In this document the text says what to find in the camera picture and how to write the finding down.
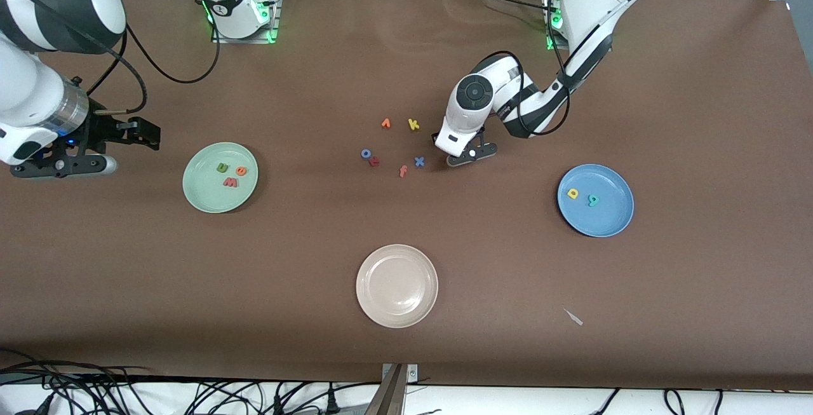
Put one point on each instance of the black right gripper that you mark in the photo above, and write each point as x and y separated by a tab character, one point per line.
102	130

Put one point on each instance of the pink foam letter w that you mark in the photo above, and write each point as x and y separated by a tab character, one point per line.
230	182

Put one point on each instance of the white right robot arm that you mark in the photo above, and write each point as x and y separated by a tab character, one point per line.
38	91

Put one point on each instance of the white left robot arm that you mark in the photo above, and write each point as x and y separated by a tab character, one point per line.
591	2

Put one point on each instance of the green plate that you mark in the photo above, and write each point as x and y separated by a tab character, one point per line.
206	196

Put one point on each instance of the brown table cover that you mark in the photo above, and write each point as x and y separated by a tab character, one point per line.
508	275

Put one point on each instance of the blue plate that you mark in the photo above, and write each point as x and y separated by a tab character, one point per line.
603	218

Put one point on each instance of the beige plate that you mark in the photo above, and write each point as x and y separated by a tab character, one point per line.
397	286

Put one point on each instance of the small white paper scrap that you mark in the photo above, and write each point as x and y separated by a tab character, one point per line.
575	318

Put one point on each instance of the aluminium table clamp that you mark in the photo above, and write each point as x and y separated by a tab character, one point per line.
413	374

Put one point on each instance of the black power plug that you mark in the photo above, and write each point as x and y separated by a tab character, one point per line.
278	405
331	402

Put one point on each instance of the grey metal post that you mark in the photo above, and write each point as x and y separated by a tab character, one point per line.
387	399

